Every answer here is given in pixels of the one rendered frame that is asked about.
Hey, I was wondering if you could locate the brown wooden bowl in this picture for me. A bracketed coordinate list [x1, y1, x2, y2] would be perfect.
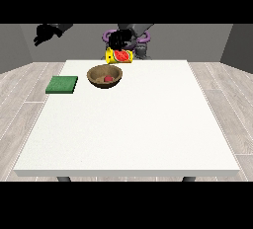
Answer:
[86, 63, 124, 90]

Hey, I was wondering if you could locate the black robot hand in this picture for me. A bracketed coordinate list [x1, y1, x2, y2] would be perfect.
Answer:
[108, 29, 133, 51]
[33, 24, 64, 47]

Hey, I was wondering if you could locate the green square pad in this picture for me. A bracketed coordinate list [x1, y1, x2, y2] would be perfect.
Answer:
[44, 75, 79, 95]

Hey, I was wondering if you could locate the yellow cup with melon print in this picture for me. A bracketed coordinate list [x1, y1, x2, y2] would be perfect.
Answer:
[105, 46, 134, 65]

